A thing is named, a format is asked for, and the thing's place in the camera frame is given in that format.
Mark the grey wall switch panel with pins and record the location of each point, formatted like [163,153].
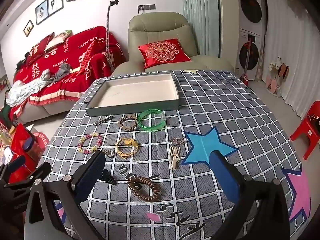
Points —
[147,7]

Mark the grey checked tablecloth with stars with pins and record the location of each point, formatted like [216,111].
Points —
[225,110]

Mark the white washing machine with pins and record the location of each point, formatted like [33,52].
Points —
[250,55]

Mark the rack with slippers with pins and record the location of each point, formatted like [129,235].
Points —
[276,80]

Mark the black claw hair clip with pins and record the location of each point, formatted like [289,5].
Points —
[107,176]

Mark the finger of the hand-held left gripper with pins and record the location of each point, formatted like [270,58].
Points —
[40,172]
[16,163]

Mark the flexible phone holder pole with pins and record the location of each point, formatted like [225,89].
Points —
[108,30]

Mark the red printed sofa blanket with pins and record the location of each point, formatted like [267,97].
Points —
[75,55]

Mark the grey clothes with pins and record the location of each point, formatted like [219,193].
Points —
[61,71]

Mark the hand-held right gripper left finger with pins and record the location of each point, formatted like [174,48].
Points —
[90,176]

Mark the small black picture frame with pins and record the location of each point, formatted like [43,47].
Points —
[28,28]

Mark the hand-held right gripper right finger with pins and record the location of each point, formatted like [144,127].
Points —
[225,177]

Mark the red embroidered cushion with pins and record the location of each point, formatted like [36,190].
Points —
[162,52]

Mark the white sheer curtain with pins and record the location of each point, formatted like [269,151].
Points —
[292,55]

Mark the small silver heart earring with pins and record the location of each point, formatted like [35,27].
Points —
[109,153]

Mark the red plastic stool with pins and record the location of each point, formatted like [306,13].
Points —
[306,127]

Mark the grey-green leather armchair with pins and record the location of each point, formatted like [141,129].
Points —
[160,27]

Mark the red gift box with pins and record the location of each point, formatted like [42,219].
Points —
[18,140]

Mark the blue-toned framed photo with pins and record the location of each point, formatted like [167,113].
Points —
[41,12]

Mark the white stacked dryer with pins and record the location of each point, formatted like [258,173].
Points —
[250,7]

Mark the light blue white blanket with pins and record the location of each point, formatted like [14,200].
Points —
[22,90]

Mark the red fringed pillow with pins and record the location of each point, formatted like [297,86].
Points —
[37,48]

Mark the red broom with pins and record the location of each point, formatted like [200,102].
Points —
[246,65]

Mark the grey-green shallow tray box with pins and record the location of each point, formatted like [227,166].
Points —
[135,92]

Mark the silver pink heart hair clip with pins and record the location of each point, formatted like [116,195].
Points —
[177,140]

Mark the beige rabbit hair clip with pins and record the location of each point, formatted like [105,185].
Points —
[174,160]

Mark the teal curtain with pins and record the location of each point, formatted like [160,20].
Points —
[200,17]

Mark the red round floor mat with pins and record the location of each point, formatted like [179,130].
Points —
[41,140]

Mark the grey sofa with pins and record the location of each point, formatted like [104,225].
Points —
[50,110]

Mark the green translucent bangle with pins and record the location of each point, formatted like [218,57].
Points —
[141,125]

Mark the pillow with picture print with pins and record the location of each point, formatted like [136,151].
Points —
[58,40]

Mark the black framed couple photo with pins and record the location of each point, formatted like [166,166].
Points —
[55,2]

